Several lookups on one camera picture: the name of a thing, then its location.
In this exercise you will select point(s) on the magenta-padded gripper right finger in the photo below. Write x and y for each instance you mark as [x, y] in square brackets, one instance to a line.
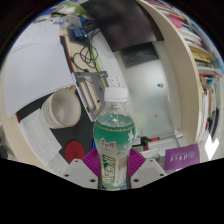
[146, 171]

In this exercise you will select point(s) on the black red-edged desk mat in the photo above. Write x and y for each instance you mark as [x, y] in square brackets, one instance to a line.
[75, 133]

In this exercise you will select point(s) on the black computer monitor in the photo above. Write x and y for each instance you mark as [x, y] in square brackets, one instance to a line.
[123, 23]

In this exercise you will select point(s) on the grey metal laptop stand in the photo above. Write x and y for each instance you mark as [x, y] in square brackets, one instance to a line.
[95, 96]

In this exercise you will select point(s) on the small blue electronic device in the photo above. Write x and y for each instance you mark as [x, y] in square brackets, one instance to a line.
[79, 34]

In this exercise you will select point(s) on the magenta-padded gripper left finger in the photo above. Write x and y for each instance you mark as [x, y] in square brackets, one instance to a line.
[80, 173]

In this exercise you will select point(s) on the cream patterned ceramic mug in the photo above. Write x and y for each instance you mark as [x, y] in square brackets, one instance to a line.
[61, 108]

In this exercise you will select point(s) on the white paper sheets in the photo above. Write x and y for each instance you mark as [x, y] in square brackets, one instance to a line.
[36, 66]

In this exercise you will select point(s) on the flat round red coaster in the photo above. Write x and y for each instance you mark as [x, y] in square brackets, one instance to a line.
[74, 151]

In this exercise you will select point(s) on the purple hanging pennant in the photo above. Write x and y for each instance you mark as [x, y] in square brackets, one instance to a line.
[181, 156]

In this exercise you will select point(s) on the green-labelled clear drink bottle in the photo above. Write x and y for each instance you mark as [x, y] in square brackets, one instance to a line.
[114, 140]

